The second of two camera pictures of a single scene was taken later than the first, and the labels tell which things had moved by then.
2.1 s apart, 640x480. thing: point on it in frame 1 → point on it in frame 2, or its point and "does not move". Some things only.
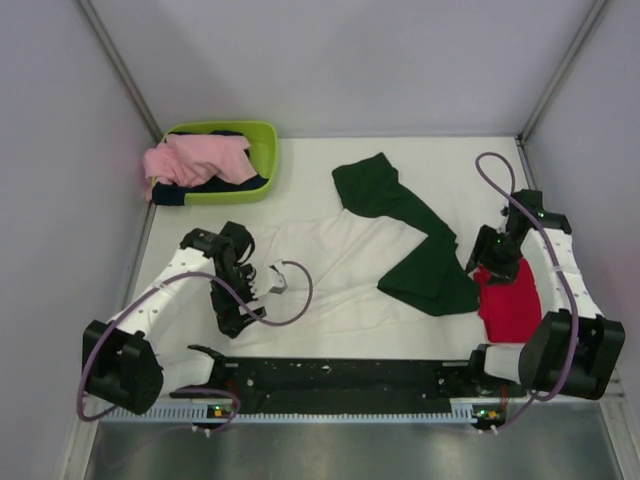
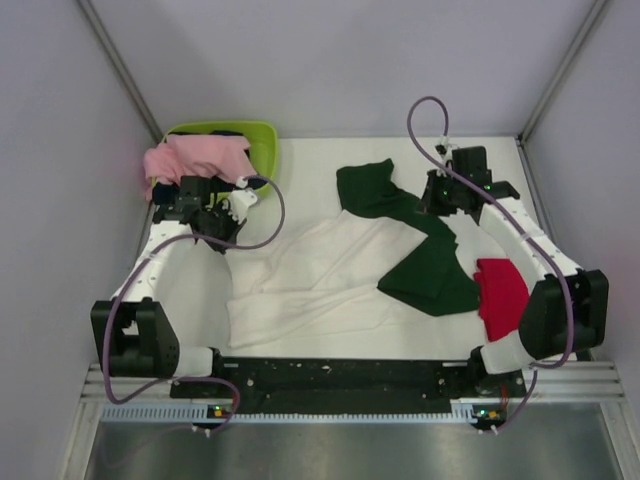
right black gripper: (499, 273) → (429, 204)
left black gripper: (229, 319) → (234, 228)
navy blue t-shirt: (168, 194) does not move
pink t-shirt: (187, 160) does not move
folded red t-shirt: (511, 310) does not move
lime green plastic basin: (263, 138) does not move
